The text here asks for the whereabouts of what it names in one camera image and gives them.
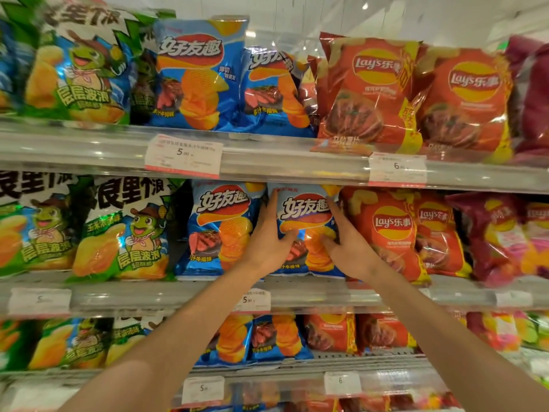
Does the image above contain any person's left hand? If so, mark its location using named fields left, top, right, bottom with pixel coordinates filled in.
left=240, top=191, right=299, bottom=279

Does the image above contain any metal store shelving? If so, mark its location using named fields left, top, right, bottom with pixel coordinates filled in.
left=0, top=117, right=549, bottom=412

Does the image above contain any person's right hand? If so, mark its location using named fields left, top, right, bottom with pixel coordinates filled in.
left=321, top=199, right=386, bottom=284

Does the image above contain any person's left forearm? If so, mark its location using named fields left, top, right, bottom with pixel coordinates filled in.
left=58, top=263, right=263, bottom=412

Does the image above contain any person's right forearm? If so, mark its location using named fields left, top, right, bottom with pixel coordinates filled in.
left=367, top=263, right=549, bottom=412

